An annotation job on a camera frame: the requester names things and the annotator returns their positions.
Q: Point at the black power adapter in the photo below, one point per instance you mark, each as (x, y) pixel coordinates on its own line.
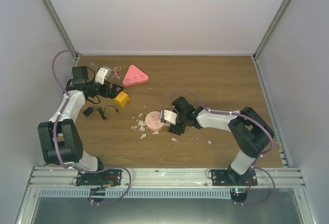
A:
(88, 111)

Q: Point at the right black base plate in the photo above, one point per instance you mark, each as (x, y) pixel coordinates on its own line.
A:
(224, 177)

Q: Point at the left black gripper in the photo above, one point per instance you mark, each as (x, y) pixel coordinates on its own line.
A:
(106, 94)

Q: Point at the pink triangular power strip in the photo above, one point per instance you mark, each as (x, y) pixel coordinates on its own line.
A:
(134, 76)

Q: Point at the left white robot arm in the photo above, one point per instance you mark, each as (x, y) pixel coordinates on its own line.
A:
(59, 137)

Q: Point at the slotted cable duct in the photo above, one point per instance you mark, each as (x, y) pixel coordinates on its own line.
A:
(142, 193)

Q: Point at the round pink socket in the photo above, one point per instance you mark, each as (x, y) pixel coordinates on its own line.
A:
(153, 121)

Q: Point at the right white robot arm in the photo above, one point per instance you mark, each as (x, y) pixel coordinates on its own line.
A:
(251, 133)

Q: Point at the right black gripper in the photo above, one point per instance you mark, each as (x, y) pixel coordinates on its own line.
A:
(175, 130)

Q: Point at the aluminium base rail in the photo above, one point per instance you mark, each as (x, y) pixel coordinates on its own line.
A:
(170, 178)

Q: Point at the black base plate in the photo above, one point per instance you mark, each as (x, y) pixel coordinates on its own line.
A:
(224, 177)
(109, 178)

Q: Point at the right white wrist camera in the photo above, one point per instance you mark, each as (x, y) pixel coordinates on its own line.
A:
(167, 116)

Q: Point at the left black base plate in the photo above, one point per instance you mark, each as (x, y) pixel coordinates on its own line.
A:
(109, 178)

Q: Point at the yellow cube socket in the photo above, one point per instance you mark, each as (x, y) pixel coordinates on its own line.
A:
(122, 99)

